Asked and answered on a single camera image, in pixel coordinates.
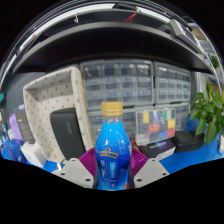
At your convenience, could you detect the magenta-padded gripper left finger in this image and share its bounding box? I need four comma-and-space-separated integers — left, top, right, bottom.
51, 147, 99, 190

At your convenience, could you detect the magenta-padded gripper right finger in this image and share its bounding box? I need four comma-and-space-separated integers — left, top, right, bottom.
128, 147, 170, 190

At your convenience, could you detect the blue drink bottle yellow cap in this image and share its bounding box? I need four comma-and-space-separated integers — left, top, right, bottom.
94, 101, 132, 191

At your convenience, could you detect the black box with white label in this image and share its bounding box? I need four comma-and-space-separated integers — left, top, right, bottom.
138, 139, 177, 162

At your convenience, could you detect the black zip case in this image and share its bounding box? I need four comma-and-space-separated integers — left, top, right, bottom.
49, 107, 87, 162

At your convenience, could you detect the clear box of coloured parts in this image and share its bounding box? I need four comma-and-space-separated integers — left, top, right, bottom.
134, 108, 177, 147

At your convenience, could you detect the flat black pouch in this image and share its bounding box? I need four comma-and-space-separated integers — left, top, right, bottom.
173, 129, 205, 154

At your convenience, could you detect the low grey drawer cabinet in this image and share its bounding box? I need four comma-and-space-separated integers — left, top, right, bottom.
87, 103, 191, 144

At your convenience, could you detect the dark grey upright box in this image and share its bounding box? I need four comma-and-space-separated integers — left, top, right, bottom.
13, 103, 36, 144

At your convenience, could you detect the purple plastic bag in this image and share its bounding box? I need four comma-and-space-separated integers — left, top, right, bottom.
8, 113, 24, 141

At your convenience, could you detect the green potted plant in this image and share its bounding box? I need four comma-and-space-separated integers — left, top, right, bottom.
189, 79, 224, 145

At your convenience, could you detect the beige dotted organizer tray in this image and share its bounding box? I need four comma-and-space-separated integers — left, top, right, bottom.
22, 65, 96, 164

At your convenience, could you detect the narrow grey drawer cabinet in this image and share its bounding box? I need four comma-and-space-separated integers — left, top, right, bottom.
153, 61, 193, 105

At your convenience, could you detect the wide grey drawer cabinet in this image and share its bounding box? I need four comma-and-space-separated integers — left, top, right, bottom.
79, 59, 155, 109

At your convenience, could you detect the black wall shelf unit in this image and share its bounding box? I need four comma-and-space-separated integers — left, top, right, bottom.
3, 1, 218, 76

